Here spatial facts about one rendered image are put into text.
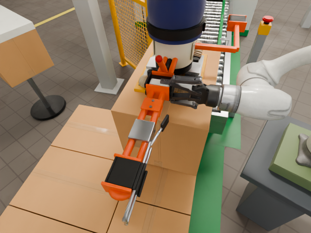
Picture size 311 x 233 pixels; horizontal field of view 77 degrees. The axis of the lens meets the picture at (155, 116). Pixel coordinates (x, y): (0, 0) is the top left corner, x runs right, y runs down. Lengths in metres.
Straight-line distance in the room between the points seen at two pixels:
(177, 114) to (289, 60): 0.42
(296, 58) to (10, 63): 1.86
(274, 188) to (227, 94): 0.58
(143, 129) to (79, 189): 0.81
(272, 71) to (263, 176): 0.53
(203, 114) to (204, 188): 1.09
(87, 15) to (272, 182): 1.91
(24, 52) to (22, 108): 1.03
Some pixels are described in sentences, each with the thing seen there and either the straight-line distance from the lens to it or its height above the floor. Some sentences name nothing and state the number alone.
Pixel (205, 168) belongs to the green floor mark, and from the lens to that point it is 1.88.
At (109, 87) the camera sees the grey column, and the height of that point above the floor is 0.04.
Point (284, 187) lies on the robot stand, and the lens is 1.12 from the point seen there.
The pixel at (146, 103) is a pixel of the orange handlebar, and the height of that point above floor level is 1.22.
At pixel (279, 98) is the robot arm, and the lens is 0.68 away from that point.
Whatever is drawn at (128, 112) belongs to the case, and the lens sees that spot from 0.80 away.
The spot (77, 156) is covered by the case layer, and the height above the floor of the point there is 0.54.
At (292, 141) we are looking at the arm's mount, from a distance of 1.19.
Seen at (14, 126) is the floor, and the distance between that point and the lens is 2.68.
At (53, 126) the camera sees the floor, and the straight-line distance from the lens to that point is 2.43.
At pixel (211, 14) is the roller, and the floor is 0.53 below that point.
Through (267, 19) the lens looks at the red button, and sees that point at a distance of 1.68.
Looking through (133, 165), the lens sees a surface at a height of 1.23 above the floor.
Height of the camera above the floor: 1.67
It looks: 50 degrees down
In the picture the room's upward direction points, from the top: 4 degrees counter-clockwise
